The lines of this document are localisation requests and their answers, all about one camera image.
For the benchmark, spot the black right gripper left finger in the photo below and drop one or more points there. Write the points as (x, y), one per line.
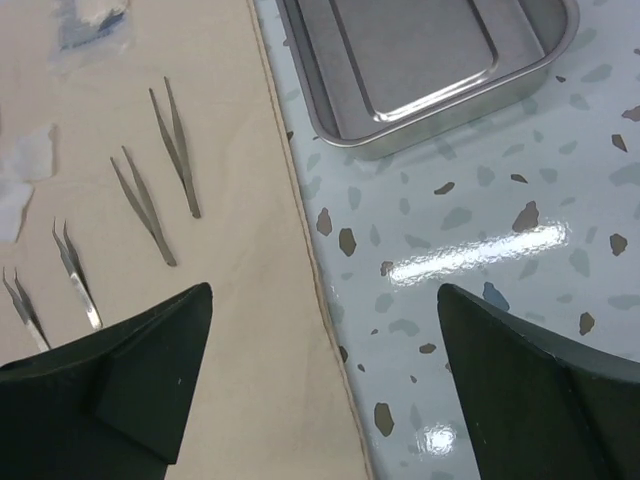
(111, 405)

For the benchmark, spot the beige cloth mat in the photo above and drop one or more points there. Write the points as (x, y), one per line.
(272, 400)

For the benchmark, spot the stainless steel tray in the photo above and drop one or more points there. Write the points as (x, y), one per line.
(378, 77)

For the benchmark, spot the curved tip steel tweezers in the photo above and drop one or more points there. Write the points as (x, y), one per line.
(71, 261)

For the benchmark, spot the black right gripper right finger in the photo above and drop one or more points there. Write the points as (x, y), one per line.
(538, 405)

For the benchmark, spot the white gauze pad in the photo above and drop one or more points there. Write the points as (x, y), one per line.
(30, 160)

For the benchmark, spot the straight steel tweezers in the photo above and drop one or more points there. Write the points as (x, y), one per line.
(142, 204)
(176, 146)

